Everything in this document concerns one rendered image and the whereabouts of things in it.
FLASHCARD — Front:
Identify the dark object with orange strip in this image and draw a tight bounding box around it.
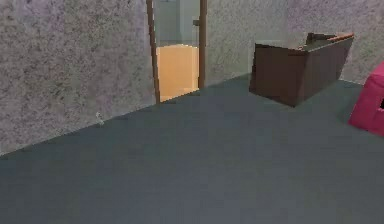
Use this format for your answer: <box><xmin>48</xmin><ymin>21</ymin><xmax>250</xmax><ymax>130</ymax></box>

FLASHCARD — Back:
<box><xmin>304</xmin><ymin>31</ymin><xmax>355</xmax><ymax>46</ymax></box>

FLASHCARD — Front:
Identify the pink box-shaped seat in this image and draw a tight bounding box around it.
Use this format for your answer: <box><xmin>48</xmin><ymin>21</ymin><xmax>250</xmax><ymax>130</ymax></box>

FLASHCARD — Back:
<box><xmin>347</xmin><ymin>61</ymin><xmax>384</xmax><ymax>138</ymax></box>

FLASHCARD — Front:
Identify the brown wooden door frame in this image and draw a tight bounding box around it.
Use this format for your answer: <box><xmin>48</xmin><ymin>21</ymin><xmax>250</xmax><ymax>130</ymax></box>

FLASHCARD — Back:
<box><xmin>145</xmin><ymin>0</ymin><xmax>208</xmax><ymax>104</ymax></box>

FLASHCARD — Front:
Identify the dark brown wooden cabinet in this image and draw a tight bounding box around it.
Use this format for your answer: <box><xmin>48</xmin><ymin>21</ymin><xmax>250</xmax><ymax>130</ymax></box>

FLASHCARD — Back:
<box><xmin>248</xmin><ymin>36</ymin><xmax>355</xmax><ymax>108</ymax></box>

